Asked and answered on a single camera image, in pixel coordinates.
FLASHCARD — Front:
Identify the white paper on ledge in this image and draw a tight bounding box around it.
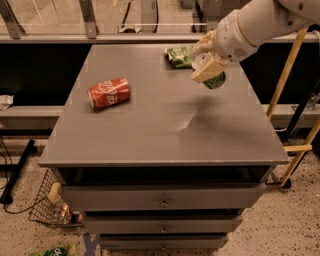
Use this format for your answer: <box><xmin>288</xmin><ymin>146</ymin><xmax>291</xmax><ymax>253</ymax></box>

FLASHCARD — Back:
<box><xmin>0</xmin><ymin>95</ymin><xmax>14</xmax><ymax>110</ymax></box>

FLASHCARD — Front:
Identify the top grey drawer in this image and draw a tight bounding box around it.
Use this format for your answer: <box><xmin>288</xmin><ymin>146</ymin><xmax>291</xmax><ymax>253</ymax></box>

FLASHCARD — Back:
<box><xmin>60</xmin><ymin>183</ymin><xmax>266</xmax><ymax>211</ymax></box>

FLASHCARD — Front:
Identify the green soda can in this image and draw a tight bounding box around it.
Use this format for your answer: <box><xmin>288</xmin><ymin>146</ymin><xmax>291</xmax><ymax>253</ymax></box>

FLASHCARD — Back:
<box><xmin>204</xmin><ymin>72</ymin><xmax>226</xmax><ymax>90</ymax></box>

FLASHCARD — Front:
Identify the grey drawer cabinet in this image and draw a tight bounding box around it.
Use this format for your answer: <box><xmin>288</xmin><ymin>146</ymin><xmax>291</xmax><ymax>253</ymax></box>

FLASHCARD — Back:
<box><xmin>40</xmin><ymin>44</ymin><xmax>288</xmax><ymax>238</ymax></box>

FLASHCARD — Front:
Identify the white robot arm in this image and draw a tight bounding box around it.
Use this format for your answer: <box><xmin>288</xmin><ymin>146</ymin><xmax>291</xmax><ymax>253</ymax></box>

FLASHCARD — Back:
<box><xmin>190</xmin><ymin>0</ymin><xmax>320</xmax><ymax>83</ymax></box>

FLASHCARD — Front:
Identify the red cola can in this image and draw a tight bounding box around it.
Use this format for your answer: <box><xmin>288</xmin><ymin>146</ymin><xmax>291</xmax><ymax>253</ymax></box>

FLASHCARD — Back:
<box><xmin>87</xmin><ymin>78</ymin><xmax>131</xmax><ymax>108</ymax></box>

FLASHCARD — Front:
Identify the grey drawer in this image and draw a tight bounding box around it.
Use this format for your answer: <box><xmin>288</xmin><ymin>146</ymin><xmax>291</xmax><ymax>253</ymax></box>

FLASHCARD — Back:
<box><xmin>98</xmin><ymin>235</ymin><xmax>228</xmax><ymax>250</ymax></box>
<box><xmin>84</xmin><ymin>215</ymin><xmax>243</xmax><ymax>234</ymax></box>
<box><xmin>60</xmin><ymin>183</ymin><xmax>266</xmax><ymax>211</ymax></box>

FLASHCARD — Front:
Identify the middle grey drawer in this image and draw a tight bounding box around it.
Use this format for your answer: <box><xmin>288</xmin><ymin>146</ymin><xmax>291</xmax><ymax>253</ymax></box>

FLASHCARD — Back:
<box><xmin>84</xmin><ymin>215</ymin><xmax>243</xmax><ymax>234</ymax></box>

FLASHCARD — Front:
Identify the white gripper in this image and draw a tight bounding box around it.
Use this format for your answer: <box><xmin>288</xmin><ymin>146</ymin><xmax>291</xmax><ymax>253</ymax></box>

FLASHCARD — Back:
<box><xmin>190</xmin><ymin>9</ymin><xmax>257</xmax><ymax>83</ymax></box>

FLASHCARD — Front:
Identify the black wire basket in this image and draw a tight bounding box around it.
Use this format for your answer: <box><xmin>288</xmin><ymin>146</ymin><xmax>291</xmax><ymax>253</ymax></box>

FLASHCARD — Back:
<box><xmin>28</xmin><ymin>170</ymin><xmax>82</xmax><ymax>229</ymax></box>

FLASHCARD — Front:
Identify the bottom grey drawer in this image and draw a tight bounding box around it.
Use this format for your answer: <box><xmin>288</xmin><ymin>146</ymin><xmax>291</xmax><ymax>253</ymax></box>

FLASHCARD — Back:
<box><xmin>98</xmin><ymin>235</ymin><xmax>228</xmax><ymax>250</ymax></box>

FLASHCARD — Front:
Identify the green bag on floor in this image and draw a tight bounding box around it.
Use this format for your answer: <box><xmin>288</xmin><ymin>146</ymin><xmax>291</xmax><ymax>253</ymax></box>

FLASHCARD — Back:
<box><xmin>29</xmin><ymin>243</ymin><xmax>77</xmax><ymax>256</ymax></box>

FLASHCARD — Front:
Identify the green chip bag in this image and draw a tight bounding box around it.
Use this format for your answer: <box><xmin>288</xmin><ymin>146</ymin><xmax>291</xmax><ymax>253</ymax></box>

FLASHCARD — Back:
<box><xmin>164</xmin><ymin>45</ymin><xmax>193</xmax><ymax>69</ymax></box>

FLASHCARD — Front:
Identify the black floor stand leg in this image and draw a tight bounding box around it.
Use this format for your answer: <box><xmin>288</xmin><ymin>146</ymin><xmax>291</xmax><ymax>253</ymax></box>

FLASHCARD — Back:
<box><xmin>0</xmin><ymin>140</ymin><xmax>37</xmax><ymax>205</ymax></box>

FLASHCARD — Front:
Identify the grey metal railing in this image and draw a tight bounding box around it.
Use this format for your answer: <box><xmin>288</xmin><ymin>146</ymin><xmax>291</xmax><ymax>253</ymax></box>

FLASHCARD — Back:
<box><xmin>0</xmin><ymin>0</ymin><xmax>320</xmax><ymax>45</ymax></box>

